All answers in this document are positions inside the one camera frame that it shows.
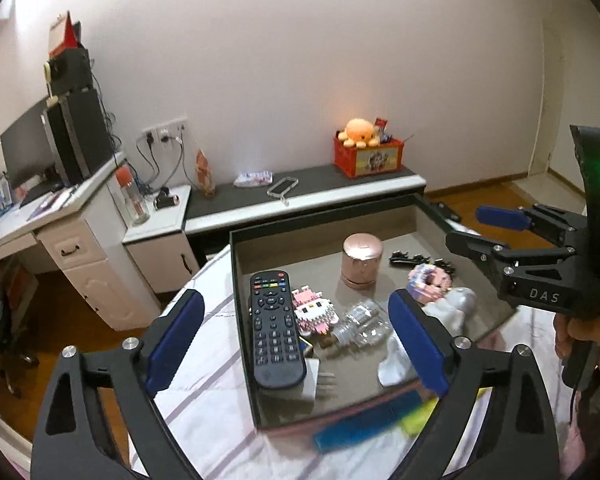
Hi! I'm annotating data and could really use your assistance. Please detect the white paper sheets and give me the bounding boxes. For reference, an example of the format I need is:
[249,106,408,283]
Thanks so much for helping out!
[27,187,78,221]

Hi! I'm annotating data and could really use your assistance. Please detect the red printed box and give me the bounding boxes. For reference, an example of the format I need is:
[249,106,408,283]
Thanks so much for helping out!
[334,135,406,178]

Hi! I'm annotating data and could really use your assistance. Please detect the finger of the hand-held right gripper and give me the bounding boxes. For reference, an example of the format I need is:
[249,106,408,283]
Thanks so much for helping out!
[476,204,588,241]
[445,230,578,273]

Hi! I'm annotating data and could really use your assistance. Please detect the white desk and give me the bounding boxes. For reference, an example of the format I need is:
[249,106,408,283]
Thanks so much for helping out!
[0,152,161,331]

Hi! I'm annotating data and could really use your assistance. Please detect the white door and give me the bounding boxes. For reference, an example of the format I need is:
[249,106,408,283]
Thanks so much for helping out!
[535,10,600,181]

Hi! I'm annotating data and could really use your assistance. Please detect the white side cabinet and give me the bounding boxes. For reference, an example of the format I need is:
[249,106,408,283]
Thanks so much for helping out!
[122,185,201,296]

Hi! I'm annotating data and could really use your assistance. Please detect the red and white bag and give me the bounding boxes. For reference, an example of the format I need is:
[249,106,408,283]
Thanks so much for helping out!
[47,10,83,58]

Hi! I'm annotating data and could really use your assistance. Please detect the orange snack bag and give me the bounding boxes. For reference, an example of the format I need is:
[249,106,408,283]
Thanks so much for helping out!
[195,149,217,195]

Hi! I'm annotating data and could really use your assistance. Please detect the person's right hand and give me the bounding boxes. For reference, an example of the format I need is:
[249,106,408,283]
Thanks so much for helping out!
[553,310,600,361]

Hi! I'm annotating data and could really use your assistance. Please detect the blue comb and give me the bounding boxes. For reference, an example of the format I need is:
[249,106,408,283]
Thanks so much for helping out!
[314,390,423,453]

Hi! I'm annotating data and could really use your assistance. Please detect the clear phone case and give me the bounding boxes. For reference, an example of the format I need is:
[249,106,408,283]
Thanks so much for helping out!
[266,176,300,206]

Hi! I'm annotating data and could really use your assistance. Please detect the orange octopus plush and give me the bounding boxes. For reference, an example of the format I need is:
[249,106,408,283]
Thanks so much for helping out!
[337,119,381,148]

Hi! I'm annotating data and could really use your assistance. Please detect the white foam figure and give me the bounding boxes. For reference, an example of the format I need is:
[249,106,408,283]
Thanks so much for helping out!
[377,332,416,387]

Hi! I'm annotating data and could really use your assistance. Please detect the black remote control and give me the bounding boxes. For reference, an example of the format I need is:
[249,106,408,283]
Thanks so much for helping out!
[249,271,308,390]

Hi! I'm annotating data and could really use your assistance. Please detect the tissue packet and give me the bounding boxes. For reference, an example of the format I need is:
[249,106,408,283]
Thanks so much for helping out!
[233,170,273,188]

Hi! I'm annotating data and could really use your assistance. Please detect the white wall outlet strip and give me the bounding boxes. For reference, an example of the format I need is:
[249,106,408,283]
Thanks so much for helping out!
[142,117,188,143]

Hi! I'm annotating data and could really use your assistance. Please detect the low cabinet with dark top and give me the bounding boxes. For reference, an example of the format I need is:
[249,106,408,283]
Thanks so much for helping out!
[185,162,428,256]

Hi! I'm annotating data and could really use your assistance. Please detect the dark shallow box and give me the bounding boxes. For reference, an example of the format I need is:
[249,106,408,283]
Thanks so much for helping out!
[228,192,521,431]

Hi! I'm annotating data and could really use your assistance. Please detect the rose gold jar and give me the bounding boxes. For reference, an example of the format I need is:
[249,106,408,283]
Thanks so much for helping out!
[341,233,383,290]

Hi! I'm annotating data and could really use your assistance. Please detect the pink cat block toy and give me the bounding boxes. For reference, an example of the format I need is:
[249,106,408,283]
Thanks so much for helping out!
[292,285,338,338]

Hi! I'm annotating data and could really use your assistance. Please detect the black computer tower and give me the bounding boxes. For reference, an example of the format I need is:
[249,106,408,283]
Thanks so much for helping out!
[42,87,116,186]

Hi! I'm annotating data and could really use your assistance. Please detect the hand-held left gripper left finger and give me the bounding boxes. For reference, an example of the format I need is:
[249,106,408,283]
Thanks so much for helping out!
[30,289,206,480]

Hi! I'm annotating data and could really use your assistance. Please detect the clear bottle with red cap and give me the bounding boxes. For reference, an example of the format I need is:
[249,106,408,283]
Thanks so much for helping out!
[115,165,151,226]

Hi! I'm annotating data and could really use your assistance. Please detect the pink donut block toy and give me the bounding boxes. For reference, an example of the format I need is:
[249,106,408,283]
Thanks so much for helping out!
[406,262,453,303]

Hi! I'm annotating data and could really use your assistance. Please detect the white charger plug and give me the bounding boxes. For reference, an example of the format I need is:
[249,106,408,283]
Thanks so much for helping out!
[292,357,337,403]

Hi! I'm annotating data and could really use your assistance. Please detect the black speaker box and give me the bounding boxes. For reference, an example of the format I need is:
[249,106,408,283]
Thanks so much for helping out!
[44,47,93,96]

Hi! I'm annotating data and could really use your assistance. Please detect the office chair with draped cloth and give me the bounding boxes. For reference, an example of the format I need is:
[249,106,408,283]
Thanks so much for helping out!
[0,260,41,401]

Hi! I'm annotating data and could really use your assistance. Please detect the black charger cable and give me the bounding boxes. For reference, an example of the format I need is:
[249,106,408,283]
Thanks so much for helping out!
[136,132,162,196]

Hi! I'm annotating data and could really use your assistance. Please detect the black computer monitor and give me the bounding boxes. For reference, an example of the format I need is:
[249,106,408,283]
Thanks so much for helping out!
[0,97,56,188]

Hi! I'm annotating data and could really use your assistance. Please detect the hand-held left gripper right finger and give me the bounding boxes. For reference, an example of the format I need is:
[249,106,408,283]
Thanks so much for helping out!
[387,289,573,480]

